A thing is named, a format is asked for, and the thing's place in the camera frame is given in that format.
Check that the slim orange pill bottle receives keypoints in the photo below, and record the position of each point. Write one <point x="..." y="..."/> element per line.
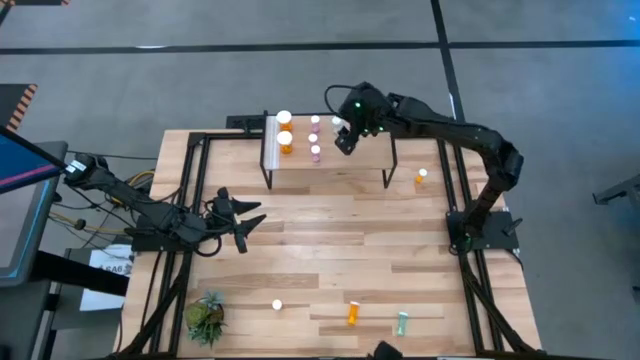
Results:
<point x="277" y="304"/>
<point x="353" y="314"/>
<point x="421" y="176"/>

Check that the wide orange pill bottle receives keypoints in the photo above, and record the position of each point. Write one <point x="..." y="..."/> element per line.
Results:
<point x="283" y="121"/>
<point x="284" y="142"/>

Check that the teal pill bottle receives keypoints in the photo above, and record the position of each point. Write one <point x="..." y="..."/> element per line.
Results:
<point x="336" y="121"/>
<point x="401" y="324"/>

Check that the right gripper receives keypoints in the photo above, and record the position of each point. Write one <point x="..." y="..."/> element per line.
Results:
<point x="361" y="125"/>

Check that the black beam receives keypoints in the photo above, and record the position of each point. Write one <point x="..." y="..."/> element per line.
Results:
<point x="80" y="272"/>

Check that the potted succulent plant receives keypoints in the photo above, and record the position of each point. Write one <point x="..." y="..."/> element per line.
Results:
<point x="205" y="320"/>

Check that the large blue-screen monitor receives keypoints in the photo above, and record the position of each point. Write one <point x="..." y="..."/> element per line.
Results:
<point x="20" y="165"/>

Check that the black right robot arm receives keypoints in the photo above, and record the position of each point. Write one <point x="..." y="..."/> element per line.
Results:
<point x="450" y="132"/>

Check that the wooden shelf with black legs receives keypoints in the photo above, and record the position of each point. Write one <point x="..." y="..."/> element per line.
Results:
<point x="370" y="157"/>

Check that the white printed paper sheet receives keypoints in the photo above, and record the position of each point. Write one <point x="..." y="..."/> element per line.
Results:
<point x="105" y="262"/>

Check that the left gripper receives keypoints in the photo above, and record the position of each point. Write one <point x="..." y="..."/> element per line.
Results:
<point x="220" y="222"/>

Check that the hazard striped floor mat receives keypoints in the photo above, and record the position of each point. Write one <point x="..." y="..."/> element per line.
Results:
<point x="15" y="105"/>
<point x="35" y="2"/>

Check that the grey monitor stand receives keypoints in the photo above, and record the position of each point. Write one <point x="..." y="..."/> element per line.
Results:
<point x="45" y="225"/>

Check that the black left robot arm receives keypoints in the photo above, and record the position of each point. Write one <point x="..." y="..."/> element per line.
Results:
<point x="140" y="205"/>

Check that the pink pill bottle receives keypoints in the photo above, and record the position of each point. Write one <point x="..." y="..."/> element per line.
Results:
<point x="315" y="153"/>
<point x="313" y="138"/>
<point x="315" y="123"/>

